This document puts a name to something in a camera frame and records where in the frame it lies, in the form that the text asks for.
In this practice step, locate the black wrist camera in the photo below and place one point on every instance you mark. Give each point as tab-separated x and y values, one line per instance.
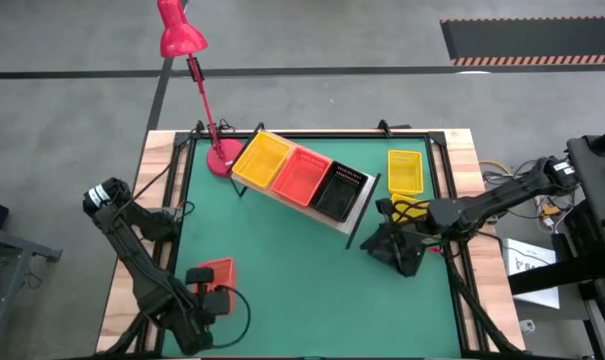
384	207
199	275

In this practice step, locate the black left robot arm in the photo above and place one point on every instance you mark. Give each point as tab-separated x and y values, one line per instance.
132	250

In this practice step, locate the black hazard-striped floor mat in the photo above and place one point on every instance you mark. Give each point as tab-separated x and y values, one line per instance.
532	40

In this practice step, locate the white cardboard box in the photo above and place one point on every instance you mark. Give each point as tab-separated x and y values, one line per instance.
519	252

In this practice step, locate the black table clamp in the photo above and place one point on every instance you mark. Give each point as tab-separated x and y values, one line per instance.
384	126
200	128

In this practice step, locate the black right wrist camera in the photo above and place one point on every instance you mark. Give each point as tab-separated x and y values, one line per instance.
384	207

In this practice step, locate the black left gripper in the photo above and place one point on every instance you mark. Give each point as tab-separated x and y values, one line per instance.
216	302

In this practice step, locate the wooden shelf with black legs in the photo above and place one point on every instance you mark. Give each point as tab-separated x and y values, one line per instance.
358	207

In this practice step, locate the dark grey equipment cart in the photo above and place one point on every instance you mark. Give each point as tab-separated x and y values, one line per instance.
589	200

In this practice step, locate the black metal table frame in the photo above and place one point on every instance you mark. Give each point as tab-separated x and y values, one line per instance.
322	134

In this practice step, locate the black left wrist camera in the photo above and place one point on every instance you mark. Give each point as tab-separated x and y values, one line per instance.
199	275

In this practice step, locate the orange plastic basket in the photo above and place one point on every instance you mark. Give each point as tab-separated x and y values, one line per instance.
300	177
224	272

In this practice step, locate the red desk lamp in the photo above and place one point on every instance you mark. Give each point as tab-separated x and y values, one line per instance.
179	37

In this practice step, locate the small white device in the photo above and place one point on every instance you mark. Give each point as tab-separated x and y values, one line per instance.
528	326

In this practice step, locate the orange plug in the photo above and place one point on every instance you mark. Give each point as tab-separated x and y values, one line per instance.
549	209

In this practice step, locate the grey metal stand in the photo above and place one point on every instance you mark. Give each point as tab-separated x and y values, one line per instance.
22	245

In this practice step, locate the small red tag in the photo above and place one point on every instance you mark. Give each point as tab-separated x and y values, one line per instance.
434	248

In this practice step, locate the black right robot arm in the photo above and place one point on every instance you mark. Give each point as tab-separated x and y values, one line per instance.
507	192

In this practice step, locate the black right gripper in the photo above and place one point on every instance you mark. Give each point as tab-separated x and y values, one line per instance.
411	237

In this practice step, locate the yellow plastic basket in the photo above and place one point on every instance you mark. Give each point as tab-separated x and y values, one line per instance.
261	160
407	198
405	172

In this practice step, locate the green table mat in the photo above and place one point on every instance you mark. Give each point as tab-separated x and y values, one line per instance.
307	300

